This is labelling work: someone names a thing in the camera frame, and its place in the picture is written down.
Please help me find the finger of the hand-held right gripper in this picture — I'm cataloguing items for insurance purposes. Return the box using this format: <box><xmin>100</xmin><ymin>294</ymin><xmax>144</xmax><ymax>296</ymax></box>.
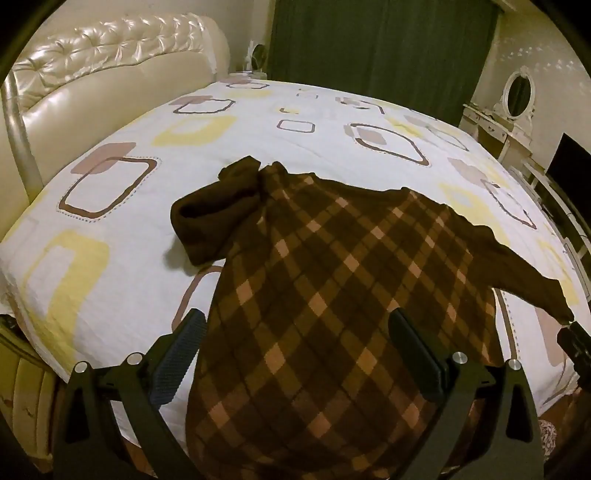
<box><xmin>556</xmin><ymin>320</ymin><xmax>591</xmax><ymax>376</ymax></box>

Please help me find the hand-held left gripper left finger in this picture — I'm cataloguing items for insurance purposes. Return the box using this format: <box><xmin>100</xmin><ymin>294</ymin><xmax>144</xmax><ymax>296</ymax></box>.
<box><xmin>53</xmin><ymin>308</ymin><xmax>206</xmax><ymax>480</ymax></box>

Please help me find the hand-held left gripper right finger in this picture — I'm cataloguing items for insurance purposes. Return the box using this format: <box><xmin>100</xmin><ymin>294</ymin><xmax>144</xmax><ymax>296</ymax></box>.
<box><xmin>388</xmin><ymin>308</ymin><xmax>546</xmax><ymax>480</ymax></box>

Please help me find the brown plaid sweater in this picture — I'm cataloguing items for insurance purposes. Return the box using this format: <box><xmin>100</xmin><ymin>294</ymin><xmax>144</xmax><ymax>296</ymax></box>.
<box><xmin>170</xmin><ymin>156</ymin><xmax>575</xmax><ymax>480</ymax></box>

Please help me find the floral patterned cloth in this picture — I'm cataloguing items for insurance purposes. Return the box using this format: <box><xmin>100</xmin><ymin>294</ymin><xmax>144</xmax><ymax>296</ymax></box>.
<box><xmin>538</xmin><ymin>418</ymin><xmax>560</xmax><ymax>462</ymax></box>

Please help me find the white patterned bed sheet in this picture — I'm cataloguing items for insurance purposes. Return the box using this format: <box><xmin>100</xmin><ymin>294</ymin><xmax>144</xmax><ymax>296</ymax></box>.
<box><xmin>0</xmin><ymin>78</ymin><xmax>591</xmax><ymax>444</ymax></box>

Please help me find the black television screen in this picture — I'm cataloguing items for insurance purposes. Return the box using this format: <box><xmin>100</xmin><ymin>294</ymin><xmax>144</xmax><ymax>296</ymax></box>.
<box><xmin>546</xmin><ymin>133</ymin><xmax>591</xmax><ymax>185</ymax></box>

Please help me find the white dressing table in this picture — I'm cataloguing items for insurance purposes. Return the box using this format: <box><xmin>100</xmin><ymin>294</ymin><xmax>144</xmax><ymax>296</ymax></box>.
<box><xmin>462</xmin><ymin>104</ymin><xmax>532</xmax><ymax>160</ymax></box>

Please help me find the white oval vanity mirror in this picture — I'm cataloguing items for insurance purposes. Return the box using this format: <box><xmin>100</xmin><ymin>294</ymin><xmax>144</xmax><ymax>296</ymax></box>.
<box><xmin>492</xmin><ymin>65</ymin><xmax>537</xmax><ymax>121</ymax></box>

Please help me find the cream tufted leather headboard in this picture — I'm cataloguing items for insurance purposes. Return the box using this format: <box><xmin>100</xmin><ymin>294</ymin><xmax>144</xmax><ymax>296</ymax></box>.
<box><xmin>0</xmin><ymin>13</ymin><xmax>232</xmax><ymax>241</ymax></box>

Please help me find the small round desk fan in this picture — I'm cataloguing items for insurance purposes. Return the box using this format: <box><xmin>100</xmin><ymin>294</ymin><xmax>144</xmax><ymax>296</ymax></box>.
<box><xmin>243</xmin><ymin>41</ymin><xmax>269</xmax><ymax>77</ymax></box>

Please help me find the green curtain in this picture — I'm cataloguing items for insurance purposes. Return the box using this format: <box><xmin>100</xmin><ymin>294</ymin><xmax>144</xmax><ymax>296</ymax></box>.
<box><xmin>268</xmin><ymin>0</ymin><xmax>502</xmax><ymax>127</ymax></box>

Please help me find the cream leather bed frame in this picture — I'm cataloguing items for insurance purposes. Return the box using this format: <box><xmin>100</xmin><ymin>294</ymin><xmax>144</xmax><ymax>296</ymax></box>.
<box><xmin>0</xmin><ymin>318</ymin><xmax>61</xmax><ymax>462</ymax></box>

